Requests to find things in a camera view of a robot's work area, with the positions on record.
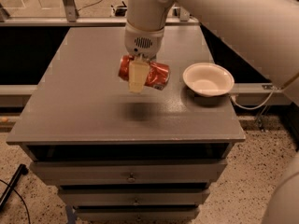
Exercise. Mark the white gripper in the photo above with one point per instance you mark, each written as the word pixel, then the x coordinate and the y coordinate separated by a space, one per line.
pixel 142 43

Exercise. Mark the red coke can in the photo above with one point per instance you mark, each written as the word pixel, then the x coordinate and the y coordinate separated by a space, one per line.
pixel 158 73

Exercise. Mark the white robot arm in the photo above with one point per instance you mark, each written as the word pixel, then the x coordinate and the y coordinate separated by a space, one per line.
pixel 265 33

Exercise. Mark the white paper bowl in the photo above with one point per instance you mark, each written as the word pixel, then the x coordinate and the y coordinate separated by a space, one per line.
pixel 208 79

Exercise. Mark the grey drawer cabinet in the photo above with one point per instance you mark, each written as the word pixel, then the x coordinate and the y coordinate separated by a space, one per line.
pixel 82 111

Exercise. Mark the top grey drawer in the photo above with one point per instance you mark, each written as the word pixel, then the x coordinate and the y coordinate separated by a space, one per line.
pixel 127 172

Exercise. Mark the grey drawer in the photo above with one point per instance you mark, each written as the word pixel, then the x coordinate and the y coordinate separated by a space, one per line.
pixel 127 172
pixel 133 197
pixel 137 214

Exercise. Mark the middle grey drawer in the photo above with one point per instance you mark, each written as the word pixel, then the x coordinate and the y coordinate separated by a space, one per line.
pixel 133 197

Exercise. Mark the black rod on floor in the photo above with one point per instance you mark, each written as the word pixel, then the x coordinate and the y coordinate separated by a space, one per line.
pixel 10 186

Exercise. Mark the bottom grey drawer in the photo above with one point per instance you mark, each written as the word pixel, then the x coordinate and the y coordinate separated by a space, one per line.
pixel 137 214

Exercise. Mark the metal rail frame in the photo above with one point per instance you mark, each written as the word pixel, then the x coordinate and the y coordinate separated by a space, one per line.
pixel 70 13

